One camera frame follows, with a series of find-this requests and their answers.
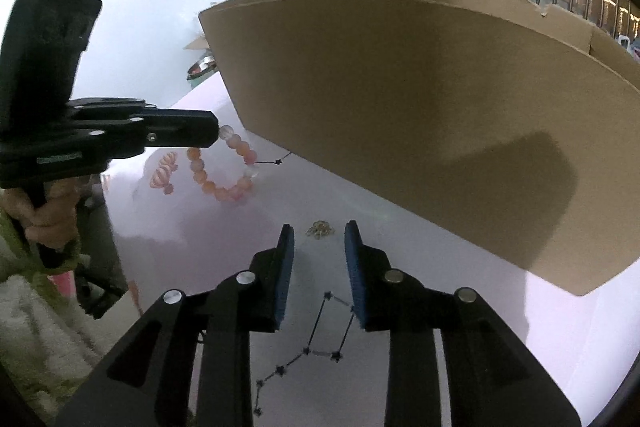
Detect white plastic bag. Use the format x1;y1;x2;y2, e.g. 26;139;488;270
616;34;640;60

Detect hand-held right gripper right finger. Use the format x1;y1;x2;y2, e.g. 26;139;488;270
344;220;583;427

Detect metal bowl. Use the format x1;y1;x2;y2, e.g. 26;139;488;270
186;56;218;82

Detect person's left hand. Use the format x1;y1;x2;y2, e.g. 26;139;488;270
4;178;83;253

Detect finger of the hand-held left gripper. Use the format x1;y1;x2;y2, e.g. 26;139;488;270
75;129;220;162
65;97;221;132

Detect person's fuzzy robe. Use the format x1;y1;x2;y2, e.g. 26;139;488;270
0;207;131;413

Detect large brown cardboard box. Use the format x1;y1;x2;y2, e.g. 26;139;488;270
198;0;640;298

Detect orange bead bracelet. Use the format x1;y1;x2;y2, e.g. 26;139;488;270
186;124;262;204

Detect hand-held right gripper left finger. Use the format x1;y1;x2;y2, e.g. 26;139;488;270
54;223;296;427

